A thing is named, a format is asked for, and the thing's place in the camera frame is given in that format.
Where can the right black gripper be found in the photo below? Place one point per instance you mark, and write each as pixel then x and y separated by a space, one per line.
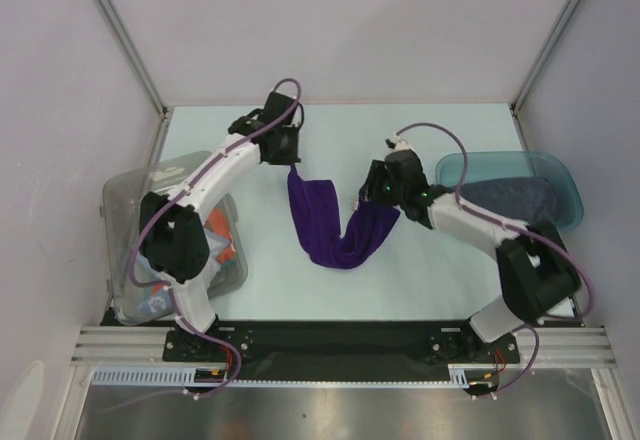
pixel 376 186

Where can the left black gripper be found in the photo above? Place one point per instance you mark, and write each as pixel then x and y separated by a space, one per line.
pixel 291 158

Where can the purple towel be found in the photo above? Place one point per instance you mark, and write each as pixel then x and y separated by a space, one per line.
pixel 315 212

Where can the grey towel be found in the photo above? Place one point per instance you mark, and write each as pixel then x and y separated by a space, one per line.
pixel 529 199

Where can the light blue paw towel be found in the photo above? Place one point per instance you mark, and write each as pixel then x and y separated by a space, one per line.
pixel 154 298

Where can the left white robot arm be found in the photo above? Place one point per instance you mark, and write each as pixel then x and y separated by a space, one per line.
pixel 173 235

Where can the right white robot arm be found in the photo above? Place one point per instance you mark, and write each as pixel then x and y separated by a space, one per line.
pixel 534 269

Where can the teal plastic tray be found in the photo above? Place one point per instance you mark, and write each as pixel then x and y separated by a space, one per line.
pixel 506 164

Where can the orange towel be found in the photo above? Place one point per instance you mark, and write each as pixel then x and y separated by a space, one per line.
pixel 217 227

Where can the clear plastic bin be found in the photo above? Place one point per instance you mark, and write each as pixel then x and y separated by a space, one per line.
pixel 122 195

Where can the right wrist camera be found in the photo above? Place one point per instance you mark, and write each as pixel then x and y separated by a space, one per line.
pixel 395 143

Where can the white slotted cable duct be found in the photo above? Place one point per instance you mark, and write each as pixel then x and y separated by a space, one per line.
pixel 192 377

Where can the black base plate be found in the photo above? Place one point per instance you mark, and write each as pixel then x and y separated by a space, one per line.
pixel 349 352

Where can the left aluminium frame post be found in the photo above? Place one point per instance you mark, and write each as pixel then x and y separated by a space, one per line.
pixel 125 43

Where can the aluminium frame post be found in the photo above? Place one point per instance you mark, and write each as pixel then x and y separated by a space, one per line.
pixel 551 42
pixel 125 43

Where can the aluminium front rail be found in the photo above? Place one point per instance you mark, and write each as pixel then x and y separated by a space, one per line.
pixel 111 345

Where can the right aluminium frame post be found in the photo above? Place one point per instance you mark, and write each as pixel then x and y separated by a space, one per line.
pixel 551 42

